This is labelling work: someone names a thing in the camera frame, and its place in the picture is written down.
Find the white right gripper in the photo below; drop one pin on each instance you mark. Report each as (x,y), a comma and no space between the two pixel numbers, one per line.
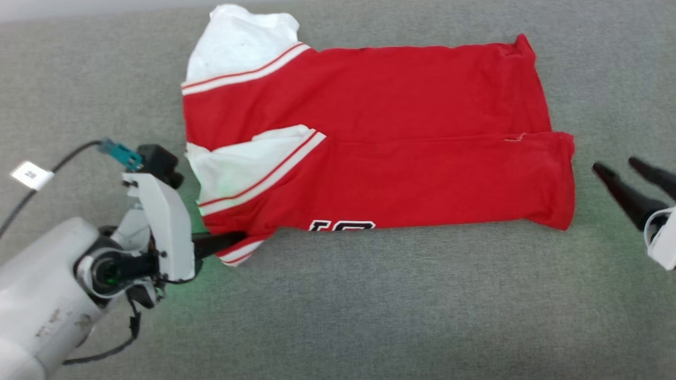
(666,237)

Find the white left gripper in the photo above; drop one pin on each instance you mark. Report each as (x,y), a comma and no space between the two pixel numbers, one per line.
(166,232)

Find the red and white jersey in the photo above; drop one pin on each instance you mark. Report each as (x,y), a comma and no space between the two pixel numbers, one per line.
(401,137)

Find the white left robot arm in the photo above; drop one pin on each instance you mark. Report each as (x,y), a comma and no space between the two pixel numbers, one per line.
(47,295)

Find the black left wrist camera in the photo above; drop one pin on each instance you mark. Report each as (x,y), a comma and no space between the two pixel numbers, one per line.
(161,161)

